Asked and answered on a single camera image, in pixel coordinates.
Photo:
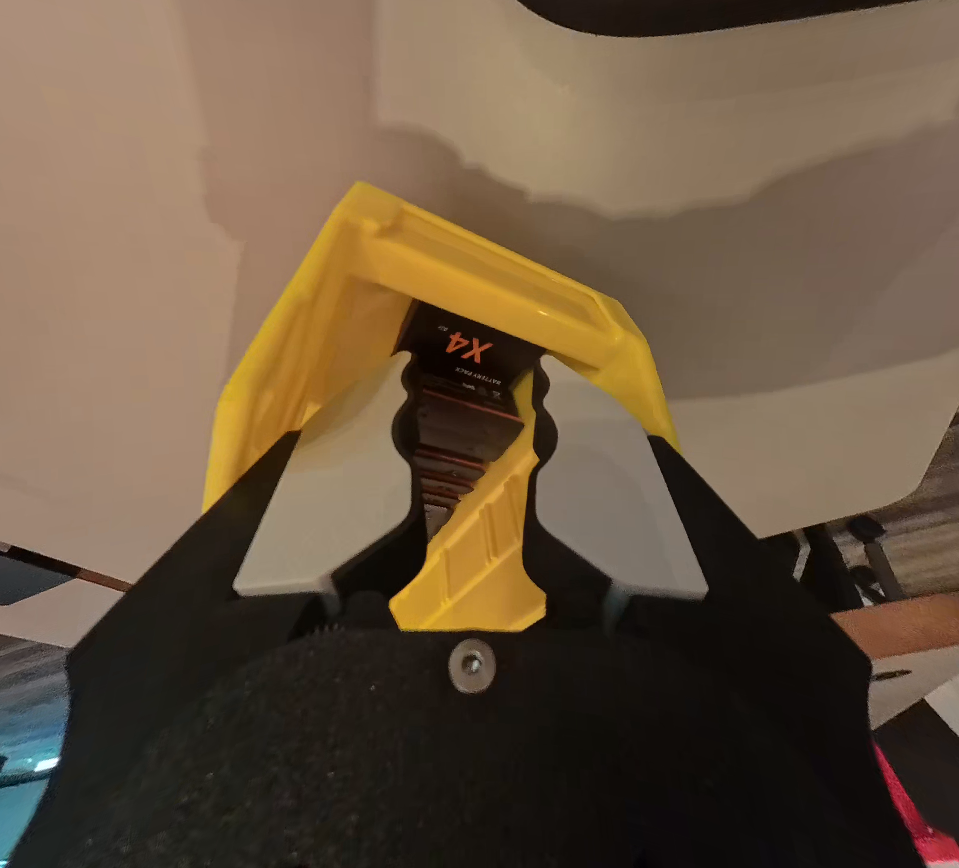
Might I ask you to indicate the yellow plastic bin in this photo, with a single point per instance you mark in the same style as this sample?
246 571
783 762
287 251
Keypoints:
450 261

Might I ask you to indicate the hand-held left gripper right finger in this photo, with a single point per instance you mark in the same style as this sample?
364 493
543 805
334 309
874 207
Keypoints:
630 509

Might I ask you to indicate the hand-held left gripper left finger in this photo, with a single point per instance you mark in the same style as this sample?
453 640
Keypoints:
315 509

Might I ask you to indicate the row of black batteries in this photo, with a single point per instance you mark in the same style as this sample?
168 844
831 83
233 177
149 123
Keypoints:
465 434

